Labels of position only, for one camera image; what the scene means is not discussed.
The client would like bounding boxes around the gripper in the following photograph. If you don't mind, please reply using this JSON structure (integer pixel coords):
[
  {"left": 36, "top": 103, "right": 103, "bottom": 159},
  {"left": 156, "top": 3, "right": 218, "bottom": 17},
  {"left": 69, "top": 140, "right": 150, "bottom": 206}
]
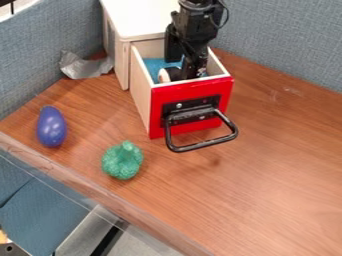
[{"left": 162, "top": 9, "right": 228, "bottom": 82}]

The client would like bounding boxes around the white toy sushi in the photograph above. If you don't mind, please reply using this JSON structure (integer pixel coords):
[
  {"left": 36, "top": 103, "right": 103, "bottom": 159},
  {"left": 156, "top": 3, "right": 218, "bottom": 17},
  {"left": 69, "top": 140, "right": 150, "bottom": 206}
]
[{"left": 156, "top": 66, "right": 182, "bottom": 84}]

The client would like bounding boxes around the drawer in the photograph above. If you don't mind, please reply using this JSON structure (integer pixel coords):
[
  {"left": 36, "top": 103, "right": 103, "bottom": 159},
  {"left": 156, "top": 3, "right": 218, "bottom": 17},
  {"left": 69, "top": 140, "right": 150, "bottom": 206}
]
[{"left": 128, "top": 37, "right": 241, "bottom": 154}]

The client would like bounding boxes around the cabinet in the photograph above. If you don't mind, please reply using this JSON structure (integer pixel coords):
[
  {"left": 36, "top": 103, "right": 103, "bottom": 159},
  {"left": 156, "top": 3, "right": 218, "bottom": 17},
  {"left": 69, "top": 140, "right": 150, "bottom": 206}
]
[{"left": 98, "top": 0, "right": 185, "bottom": 91}]

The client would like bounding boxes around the grey cloth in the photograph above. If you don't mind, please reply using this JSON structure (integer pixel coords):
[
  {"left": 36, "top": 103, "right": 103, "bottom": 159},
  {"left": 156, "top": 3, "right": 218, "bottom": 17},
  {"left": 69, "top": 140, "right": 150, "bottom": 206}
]
[{"left": 57, "top": 49, "right": 115, "bottom": 80}]

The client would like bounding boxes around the green toy broccoli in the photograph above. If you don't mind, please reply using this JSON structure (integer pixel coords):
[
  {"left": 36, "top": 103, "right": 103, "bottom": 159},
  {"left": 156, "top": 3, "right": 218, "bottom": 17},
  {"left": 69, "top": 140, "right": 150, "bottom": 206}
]
[{"left": 100, "top": 139, "right": 146, "bottom": 181}]

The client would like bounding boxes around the blue toy eggplant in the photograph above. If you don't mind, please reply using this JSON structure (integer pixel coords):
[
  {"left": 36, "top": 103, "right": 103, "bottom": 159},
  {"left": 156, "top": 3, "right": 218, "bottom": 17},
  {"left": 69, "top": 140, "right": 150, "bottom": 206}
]
[{"left": 34, "top": 105, "right": 70, "bottom": 149}]

